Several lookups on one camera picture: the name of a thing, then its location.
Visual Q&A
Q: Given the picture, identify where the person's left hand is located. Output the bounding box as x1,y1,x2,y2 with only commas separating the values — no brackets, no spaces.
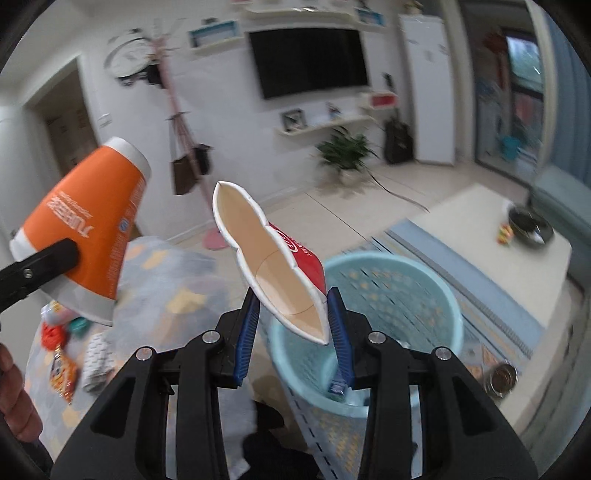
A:
0,344,43,441

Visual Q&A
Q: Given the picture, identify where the light blue plastic basket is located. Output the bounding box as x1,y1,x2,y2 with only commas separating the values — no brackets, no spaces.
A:
269,253,464,422

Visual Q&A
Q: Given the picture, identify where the black speaker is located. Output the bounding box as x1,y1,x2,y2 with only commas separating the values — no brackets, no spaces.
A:
384,119,414,164

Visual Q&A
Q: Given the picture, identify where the round wall clock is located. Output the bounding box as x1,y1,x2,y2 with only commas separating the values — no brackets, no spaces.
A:
105,28,155,84

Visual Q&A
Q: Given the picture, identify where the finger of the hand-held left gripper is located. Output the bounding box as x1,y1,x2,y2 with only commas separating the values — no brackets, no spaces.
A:
0,238,79,315

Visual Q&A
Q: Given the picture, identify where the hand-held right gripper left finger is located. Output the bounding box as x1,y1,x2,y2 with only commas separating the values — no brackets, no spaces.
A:
51,290,262,480

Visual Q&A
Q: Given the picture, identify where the white coffee table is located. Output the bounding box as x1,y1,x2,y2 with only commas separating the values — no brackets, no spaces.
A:
418,184,573,428

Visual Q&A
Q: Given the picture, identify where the orange paper cup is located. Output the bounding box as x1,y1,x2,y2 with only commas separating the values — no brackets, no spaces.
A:
9,137,153,328

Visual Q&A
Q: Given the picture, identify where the green potted plant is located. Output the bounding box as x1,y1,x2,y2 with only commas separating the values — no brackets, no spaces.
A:
316,128,382,186

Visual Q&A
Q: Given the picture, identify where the white refrigerator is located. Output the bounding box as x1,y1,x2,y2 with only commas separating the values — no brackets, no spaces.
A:
398,13,458,166

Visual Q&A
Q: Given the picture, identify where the orange snack packet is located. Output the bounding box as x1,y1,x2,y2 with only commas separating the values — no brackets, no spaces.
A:
50,347,79,405

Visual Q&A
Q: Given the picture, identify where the crushed red paper cup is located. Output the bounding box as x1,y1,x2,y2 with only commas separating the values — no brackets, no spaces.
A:
212,181,329,347

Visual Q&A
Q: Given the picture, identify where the grey patterned blanket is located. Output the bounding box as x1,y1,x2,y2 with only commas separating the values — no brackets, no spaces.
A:
25,235,259,480

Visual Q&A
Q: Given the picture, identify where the brown hanging bag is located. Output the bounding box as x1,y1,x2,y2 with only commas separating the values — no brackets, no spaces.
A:
172,138,197,196

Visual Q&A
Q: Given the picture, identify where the pink coat rack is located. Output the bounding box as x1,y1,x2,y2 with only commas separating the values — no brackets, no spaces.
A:
147,32,232,251

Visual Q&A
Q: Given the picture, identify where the black wall television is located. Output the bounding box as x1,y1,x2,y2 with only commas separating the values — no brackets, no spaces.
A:
248,28,371,100

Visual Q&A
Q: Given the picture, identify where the metal can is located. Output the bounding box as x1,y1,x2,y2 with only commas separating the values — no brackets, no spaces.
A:
484,364,518,400

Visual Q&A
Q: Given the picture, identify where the dark round bowl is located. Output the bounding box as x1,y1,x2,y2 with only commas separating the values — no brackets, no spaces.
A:
507,206,555,246

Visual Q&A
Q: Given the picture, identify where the teal sofa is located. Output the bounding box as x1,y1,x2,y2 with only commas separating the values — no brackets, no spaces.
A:
529,164,591,287

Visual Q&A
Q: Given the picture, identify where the black hanging bag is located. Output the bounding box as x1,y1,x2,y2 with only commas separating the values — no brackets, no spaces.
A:
193,144,214,176

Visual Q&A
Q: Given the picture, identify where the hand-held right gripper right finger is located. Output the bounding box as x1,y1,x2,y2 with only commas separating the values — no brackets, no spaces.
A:
326,287,540,480

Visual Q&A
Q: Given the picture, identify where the red crumpled wrapper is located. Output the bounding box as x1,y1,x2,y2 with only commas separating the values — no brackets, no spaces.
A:
41,302,77,349

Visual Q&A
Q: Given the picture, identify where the blue bucket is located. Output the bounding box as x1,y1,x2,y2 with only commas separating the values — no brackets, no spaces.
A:
499,137,522,162

